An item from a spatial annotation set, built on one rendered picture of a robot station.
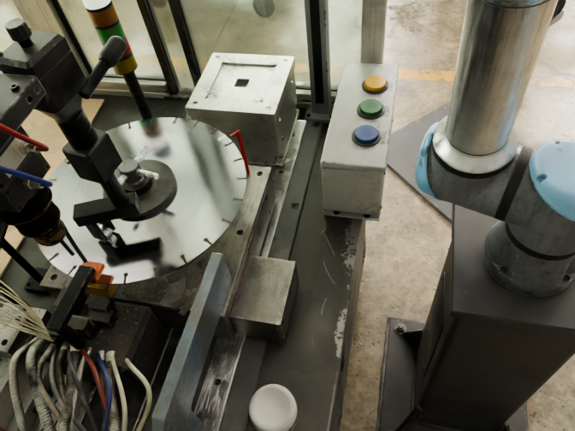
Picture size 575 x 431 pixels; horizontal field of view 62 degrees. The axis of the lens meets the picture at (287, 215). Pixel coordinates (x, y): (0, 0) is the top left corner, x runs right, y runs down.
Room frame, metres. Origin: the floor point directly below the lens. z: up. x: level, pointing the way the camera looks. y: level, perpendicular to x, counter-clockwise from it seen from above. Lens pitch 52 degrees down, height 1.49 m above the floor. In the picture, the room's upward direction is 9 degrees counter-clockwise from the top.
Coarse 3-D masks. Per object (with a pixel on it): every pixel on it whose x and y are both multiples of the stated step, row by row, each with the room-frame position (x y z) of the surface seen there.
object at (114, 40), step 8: (112, 40) 0.47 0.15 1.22; (120, 40) 0.47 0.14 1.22; (104, 48) 0.46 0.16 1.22; (112, 48) 0.46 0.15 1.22; (120, 48) 0.47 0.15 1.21; (104, 56) 0.45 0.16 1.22; (112, 56) 0.46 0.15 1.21; (120, 56) 0.46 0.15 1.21; (104, 64) 0.45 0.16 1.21; (112, 64) 0.45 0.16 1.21; (96, 72) 0.44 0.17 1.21; (104, 72) 0.44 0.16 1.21; (88, 80) 0.43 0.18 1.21; (96, 80) 0.43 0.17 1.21; (80, 88) 0.42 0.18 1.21; (88, 88) 0.42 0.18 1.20; (80, 96) 0.42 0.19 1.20; (88, 96) 0.41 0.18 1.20
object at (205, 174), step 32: (160, 128) 0.65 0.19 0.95; (192, 128) 0.63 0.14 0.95; (64, 160) 0.61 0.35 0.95; (160, 160) 0.57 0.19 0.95; (192, 160) 0.56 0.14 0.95; (224, 160) 0.54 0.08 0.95; (64, 192) 0.53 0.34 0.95; (96, 192) 0.52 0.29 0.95; (192, 192) 0.49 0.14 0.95; (224, 192) 0.48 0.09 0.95; (128, 224) 0.45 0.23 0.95; (160, 224) 0.44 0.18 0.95; (192, 224) 0.43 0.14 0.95; (224, 224) 0.42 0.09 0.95; (64, 256) 0.41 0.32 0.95; (96, 256) 0.40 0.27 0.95; (128, 256) 0.39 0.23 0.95; (160, 256) 0.38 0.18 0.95; (192, 256) 0.37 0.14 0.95
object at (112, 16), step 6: (108, 6) 0.80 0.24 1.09; (90, 12) 0.79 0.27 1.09; (96, 12) 0.79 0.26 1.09; (102, 12) 0.79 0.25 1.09; (108, 12) 0.80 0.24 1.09; (114, 12) 0.81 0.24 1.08; (96, 18) 0.79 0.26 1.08; (102, 18) 0.79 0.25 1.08; (108, 18) 0.80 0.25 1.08; (114, 18) 0.80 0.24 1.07; (96, 24) 0.79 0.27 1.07; (102, 24) 0.79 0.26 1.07; (108, 24) 0.79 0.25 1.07; (114, 24) 0.80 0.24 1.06
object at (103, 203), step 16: (112, 176) 0.43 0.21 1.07; (112, 192) 0.42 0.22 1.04; (128, 192) 0.45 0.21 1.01; (80, 208) 0.43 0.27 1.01; (96, 208) 0.43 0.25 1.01; (112, 208) 0.42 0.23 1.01; (128, 208) 0.42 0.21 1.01; (80, 224) 0.42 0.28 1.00; (96, 224) 0.42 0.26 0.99; (112, 224) 0.44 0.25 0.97
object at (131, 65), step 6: (132, 54) 0.81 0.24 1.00; (120, 60) 0.79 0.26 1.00; (126, 60) 0.79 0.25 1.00; (132, 60) 0.80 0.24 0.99; (120, 66) 0.79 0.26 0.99; (126, 66) 0.79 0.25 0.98; (132, 66) 0.80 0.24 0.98; (120, 72) 0.79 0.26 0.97; (126, 72) 0.79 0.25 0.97; (132, 72) 0.80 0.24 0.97
